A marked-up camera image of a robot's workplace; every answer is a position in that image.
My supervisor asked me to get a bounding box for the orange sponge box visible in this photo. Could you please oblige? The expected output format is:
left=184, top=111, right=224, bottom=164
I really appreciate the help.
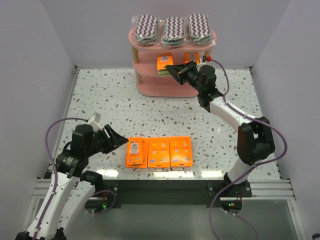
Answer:
left=184, top=52, right=201, bottom=64
left=126, top=137, right=143, bottom=166
left=156, top=53, right=173, bottom=77

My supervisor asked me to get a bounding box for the striped sponge pack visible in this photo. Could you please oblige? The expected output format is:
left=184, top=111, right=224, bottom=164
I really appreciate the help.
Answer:
left=131, top=14, right=160, bottom=46
left=161, top=16, right=186, bottom=48
left=187, top=13, right=216, bottom=46

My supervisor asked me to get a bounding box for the orange flat pack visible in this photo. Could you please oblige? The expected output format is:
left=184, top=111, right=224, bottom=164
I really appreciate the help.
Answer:
left=169, top=136, right=193, bottom=168
left=125, top=137, right=149, bottom=169
left=147, top=137, right=171, bottom=168

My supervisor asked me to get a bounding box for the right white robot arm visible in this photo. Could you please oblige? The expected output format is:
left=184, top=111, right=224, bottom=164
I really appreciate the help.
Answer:
left=165, top=61, right=275, bottom=185

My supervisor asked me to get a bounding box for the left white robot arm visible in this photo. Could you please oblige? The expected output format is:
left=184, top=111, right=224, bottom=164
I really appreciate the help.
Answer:
left=16, top=120, right=129, bottom=240

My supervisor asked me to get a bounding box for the pink three-tier shelf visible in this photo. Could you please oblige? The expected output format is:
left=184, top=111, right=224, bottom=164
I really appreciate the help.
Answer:
left=128, top=28, right=217, bottom=98

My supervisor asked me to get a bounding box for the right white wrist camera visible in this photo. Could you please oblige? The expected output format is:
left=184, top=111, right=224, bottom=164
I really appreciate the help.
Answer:
left=200, top=55, right=212, bottom=64

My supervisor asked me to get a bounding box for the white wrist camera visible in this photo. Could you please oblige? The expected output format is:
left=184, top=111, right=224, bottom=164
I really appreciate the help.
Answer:
left=200, top=55, right=212, bottom=64
left=87, top=112, right=103, bottom=132

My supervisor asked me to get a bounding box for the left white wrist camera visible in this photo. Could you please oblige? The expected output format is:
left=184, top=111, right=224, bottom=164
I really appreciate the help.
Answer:
left=87, top=112, right=103, bottom=132

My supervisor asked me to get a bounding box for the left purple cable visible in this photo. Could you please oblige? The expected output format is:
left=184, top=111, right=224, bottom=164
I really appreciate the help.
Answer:
left=29, top=117, right=118, bottom=240

